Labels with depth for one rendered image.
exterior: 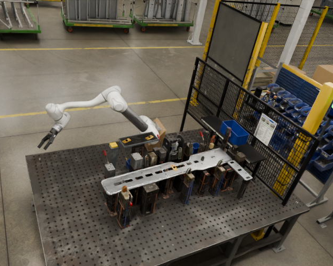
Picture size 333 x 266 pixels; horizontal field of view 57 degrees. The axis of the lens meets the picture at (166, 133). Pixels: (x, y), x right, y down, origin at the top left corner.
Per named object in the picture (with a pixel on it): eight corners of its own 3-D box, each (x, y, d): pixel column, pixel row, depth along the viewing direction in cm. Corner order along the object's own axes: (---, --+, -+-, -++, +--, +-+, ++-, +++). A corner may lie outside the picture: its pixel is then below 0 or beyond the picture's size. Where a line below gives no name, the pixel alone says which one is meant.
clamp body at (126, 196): (121, 231, 262) (124, 201, 242) (114, 218, 272) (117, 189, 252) (132, 227, 268) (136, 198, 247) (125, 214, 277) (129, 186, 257)
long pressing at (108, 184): (109, 198, 252) (109, 197, 251) (99, 180, 267) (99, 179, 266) (233, 160, 321) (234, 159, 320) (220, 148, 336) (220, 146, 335)
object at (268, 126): (267, 147, 323) (278, 123, 305) (252, 135, 338) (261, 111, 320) (268, 146, 324) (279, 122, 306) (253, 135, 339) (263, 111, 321)
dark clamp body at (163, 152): (155, 183, 316) (160, 154, 294) (149, 175, 325) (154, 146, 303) (164, 181, 321) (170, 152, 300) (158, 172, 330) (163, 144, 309)
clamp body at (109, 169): (105, 200, 287) (107, 171, 267) (100, 192, 294) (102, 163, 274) (114, 197, 292) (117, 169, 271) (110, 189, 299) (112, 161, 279)
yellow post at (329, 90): (256, 241, 363) (334, 91, 251) (246, 229, 375) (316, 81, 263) (266, 236, 372) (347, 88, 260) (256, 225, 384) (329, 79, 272)
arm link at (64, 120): (58, 127, 308) (50, 120, 298) (67, 115, 314) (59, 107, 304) (65, 130, 303) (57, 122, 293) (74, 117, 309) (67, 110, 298)
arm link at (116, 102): (157, 129, 348) (164, 140, 332) (146, 137, 350) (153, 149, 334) (115, 86, 295) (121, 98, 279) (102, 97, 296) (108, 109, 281)
